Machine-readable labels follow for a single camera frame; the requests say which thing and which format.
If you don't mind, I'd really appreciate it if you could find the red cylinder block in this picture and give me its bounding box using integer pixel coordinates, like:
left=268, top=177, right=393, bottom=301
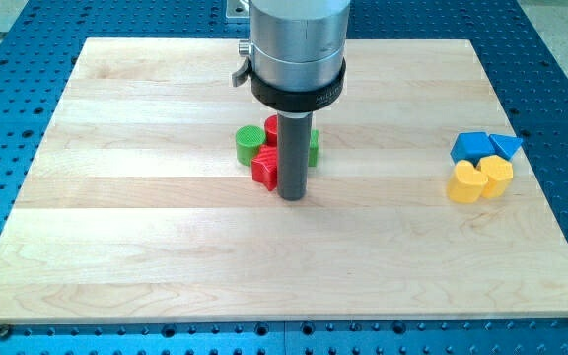
left=263, top=114, right=278, bottom=147

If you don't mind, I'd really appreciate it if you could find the green block behind rod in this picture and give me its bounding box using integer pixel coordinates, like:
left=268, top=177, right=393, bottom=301
left=308, top=129, right=320, bottom=167

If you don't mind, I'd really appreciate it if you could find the red star block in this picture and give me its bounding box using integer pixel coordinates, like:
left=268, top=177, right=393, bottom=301
left=251, top=145, right=277, bottom=191

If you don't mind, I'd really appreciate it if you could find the metal bracket at top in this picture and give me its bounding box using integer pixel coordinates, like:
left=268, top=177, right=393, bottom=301
left=225, top=0, right=249, bottom=20

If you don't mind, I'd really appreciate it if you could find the yellow heart block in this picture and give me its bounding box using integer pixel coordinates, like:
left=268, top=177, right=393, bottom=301
left=446, top=160, right=488, bottom=203

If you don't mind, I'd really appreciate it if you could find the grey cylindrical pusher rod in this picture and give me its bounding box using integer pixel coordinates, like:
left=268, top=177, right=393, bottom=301
left=277, top=111, right=313, bottom=201

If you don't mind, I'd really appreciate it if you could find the silver robot arm cylinder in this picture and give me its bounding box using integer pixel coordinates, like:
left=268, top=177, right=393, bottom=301
left=232, top=0, right=350, bottom=118

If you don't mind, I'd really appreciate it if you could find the yellow hexagon block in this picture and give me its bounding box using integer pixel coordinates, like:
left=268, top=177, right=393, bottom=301
left=477, top=155, right=514, bottom=198

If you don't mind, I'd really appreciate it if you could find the light wooden board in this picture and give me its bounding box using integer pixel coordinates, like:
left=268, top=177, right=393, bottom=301
left=0, top=37, right=568, bottom=324

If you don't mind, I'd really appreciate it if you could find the blue cube block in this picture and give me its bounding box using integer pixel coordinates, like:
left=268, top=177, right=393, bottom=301
left=450, top=132, right=495, bottom=165

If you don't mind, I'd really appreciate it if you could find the blue triangle block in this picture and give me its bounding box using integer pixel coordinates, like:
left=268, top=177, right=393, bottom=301
left=489, top=134, right=524, bottom=161

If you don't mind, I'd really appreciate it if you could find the green cylinder block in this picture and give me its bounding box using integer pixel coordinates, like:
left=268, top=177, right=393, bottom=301
left=235, top=125, right=266, bottom=166

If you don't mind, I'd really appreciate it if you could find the blue perforated metal table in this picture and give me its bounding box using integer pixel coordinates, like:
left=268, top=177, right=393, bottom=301
left=0, top=1, right=568, bottom=354

